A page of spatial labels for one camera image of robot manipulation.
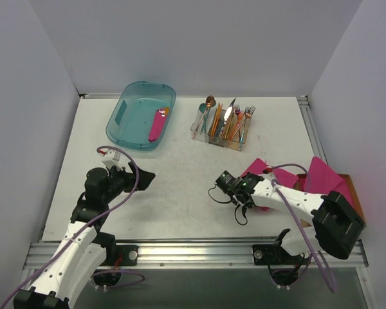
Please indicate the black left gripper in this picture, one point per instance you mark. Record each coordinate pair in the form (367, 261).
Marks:
(130, 179)

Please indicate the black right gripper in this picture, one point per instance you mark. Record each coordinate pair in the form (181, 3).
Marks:
(242, 199)

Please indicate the pink paper napkin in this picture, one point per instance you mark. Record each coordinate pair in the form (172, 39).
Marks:
(282, 176)

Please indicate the orange chopstick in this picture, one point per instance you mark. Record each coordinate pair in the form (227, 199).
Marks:
(212, 125)
(219, 121)

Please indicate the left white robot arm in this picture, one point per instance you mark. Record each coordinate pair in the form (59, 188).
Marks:
(84, 246)

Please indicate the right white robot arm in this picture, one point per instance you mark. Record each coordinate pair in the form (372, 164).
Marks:
(326, 222)

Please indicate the brown napkin tray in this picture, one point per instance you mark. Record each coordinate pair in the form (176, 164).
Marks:
(345, 186)

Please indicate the rolled pink napkin bundle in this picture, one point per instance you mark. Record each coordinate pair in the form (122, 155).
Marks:
(160, 118)

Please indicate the pink napkin stack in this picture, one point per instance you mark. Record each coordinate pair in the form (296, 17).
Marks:
(321, 178)

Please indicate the teal plastic bin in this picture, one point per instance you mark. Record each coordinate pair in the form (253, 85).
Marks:
(131, 120)

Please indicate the clear acrylic utensil organizer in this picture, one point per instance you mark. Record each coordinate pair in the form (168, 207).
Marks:
(202, 135)

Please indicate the orange fork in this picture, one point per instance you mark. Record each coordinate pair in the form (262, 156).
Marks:
(234, 132)

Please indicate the silver knife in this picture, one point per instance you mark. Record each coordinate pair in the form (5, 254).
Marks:
(227, 118)

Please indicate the blue iridescent fork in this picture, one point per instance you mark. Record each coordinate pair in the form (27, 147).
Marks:
(242, 128)

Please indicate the purple fork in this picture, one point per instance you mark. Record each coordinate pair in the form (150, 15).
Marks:
(237, 112)

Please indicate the teal spoon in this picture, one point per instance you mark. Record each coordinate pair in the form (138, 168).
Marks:
(204, 107)

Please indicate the copper spoon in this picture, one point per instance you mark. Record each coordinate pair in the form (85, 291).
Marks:
(211, 100)

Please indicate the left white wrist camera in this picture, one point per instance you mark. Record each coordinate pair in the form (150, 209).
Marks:
(111, 159)

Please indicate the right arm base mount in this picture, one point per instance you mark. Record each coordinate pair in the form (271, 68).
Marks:
(273, 255)

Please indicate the aluminium frame rail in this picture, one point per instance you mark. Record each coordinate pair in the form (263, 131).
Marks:
(219, 253)

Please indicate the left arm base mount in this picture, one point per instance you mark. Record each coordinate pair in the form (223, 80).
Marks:
(121, 256)

